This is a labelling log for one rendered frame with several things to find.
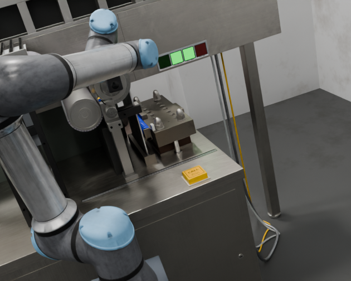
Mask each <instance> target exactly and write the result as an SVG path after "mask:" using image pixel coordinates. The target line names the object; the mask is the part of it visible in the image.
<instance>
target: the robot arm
mask: <svg viewBox="0 0 351 281"><path fill-rule="evenodd" d="M89 25H90V32H89V36H88V39H87V44H86V48H85V51H83V52H78V53H75V54H69V55H65V56H61V55H58V54H54V53H50V54H44V55H17V56H0V165H1V167H2V168H3V170H4V171H5V173H6V175H7V176H8V178H9V179H10V181H11V182H12V184H13V186H14V187H15V189H16V190H17V192H18V194H19V195H20V197H21V199H22V200H23V202H24V203H25V205H26V206H27V208H28V209H29V211H30V213H31V214H32V216H33V219H32V222H31V226H32V227H31V233H32V237H31V241H32V245H33V247H34V249H35V250H36V251H37V252H38V253H39V254H40V255H42V256H44V257H47V258H49V259H53V260H66V261H73V262H78V263H85V264H91V265H93V266H94V267H95V270H96V272H97V274H98V277H99V281H158V278H157V275H156V273H155V272H154V270H153V269H152V268H151V267H150V266H149V265H148V263H147V262H146V261H145V260H144V259H143V256H142V252H141V250H140V247H139V244H138V241H137V237H136V235H135V230H134V226H133V224H132V222H131V221H130V218H129V216H128V215H127V213H126V212H125V211H123V210H122V209H120V208H118V207H114V206H103V207H101V208H100V209H97V208H95V209H93V210H91V211H89V212H87V213H86V214H82V213H81V212H80V210H79V208H78V206H77V204H76V203H75V201H74V200H72V199H70V198H65V196H64V194H63V193H62V191H61V189H60V187H59V185H58V184H57V182H56V180H55V178H54V176H53V175H52V173H51V171H50V169H49V167H48V166H47V164H46V162H45V160H44V158H43V157H42V155H41V153H40V151H39V150H38V148H37V146H36V144H35V142H34V141H33V139H32V137H31V135H30V134H29V132H28V130H27V128H26V126H25V124H24V123H23V121H22V117H23V115H24V114H27V113H30V112H33V111H35V110H38V109H41V108H43V107H45V106H48V105H51V104H53V103H56V102H58V101H61V100H64V99H66V98H68V97H69V96H70V95H71V93H72V92H73V91H75V90H78V89H81V88H84V87H87V86H90V85H93V84H96V83H102V82H104V83H106V85H107V88H108V92H109V93H113V92H116V91H120V90H123V85H122V83H121V78H120V75H123V74H126V73H129V72H132V71H135V70H140V69H148V68H152V67H154V66H155V65H156V64H157V62H158V57H159V55H158V48H157V46H156V44H155V42H154V41H153V40H151V39H144V40H142V39H140V40H135V41H128V42H121V43H118V23H117V19H116V16H115V15H114V13H113V12H112V11H110V10H108V9H98V10H96V11H94V12H93V13H92V14H91V16H90V22H89Z"/></svg>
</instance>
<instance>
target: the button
mask: <svg viewBox="0 0 351 281"><path fill-rule="evenodd" d="M182 175H183V177H184V179H185V180H186V181H187V182H188V183H189V184H190V185H191V184H193V183H196V182H198V181H201V180H204V179H206V178H208V176H207V172H206V171H205V170H204V169H203V168H202V167H201V166H200V165H199V166H195V167H193V168H190V169H188V170H185V171H183V172H182Z"/></svg>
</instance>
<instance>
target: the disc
mask: <svg viewBox="0 0 351 281"><path fill-rule="evenodd" d="M123 75H124V77H125V79H126V90H125V93H124V94H123V95H122V96H121V97H120V98H119V99H116V100H114V103H115V104H117V103H119V102H121V101H122V100H124V99H125V98H126V96H127V95H128V93H129V90H130V77H129V75H128V73H126V74H123ZM90 91H91V93H92V95H93V97H94V98H95V99H96V100H97V101H98V98H100V99H101V100H102V101H104V99H102V98H101V97H99V96H98V95H97V93H96V91H95V87H94V84H93V85H90ZM99 102H100V101H99Z"/></svg>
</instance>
